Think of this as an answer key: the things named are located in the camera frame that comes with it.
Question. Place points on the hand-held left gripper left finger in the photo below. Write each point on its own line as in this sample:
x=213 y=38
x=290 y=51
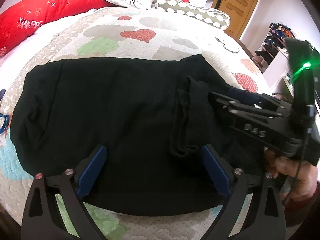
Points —
x=90 y=170

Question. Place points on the red pillow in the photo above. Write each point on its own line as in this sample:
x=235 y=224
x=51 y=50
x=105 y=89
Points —
x=37 y=12

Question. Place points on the white shelf unit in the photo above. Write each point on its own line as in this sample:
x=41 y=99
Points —
x=277 y=72

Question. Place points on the wooden door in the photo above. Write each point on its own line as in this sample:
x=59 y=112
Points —
x=237 y=2

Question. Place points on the white shoe rack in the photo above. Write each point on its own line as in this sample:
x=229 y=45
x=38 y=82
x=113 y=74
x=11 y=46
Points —
x=270 y=45

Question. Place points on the black pants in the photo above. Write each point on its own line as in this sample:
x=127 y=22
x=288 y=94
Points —
x=112 y=117

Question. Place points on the person's right forearm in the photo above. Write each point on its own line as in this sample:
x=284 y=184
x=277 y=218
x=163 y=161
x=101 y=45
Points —
x=302 y=211

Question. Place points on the grey cloud-pattern pillow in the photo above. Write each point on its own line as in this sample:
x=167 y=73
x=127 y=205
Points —
x=195 y=12

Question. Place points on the white bed sheet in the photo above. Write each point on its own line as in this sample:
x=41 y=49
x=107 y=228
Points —
x=47 y=30

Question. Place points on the heart print quilted blanket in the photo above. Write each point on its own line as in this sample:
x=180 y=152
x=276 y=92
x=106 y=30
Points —
x=162 y=27

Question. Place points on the person's right hand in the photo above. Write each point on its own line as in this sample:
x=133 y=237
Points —
x=287 y=172

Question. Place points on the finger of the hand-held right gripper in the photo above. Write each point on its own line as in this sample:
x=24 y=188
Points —
x=240 y=107
x=243 y=93

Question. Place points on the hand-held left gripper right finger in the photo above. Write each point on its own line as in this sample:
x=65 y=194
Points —
x=216 y=170

